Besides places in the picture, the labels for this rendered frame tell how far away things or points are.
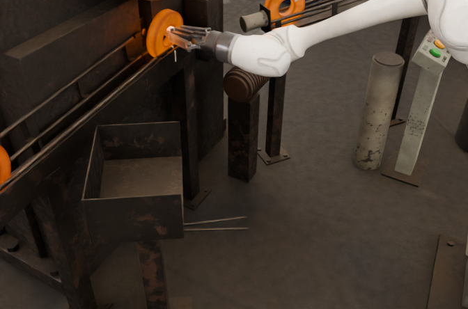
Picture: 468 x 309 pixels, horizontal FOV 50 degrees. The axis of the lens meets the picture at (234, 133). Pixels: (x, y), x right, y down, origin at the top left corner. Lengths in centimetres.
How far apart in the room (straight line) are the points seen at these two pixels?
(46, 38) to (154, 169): 43
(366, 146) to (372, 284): 62
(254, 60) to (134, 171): 44
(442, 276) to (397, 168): 56
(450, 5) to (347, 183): 128
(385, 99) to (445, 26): 104
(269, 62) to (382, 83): 73
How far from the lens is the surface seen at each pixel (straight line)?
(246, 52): 143
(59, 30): 142
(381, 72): 202
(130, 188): 128
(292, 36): 153
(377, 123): 214
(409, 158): 226
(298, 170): 224
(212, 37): 149
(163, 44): 160
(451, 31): 107
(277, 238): 195
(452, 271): 198
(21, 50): 135
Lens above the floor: 146
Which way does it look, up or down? 37 degrees down
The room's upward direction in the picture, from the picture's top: 1 degrees clockwise
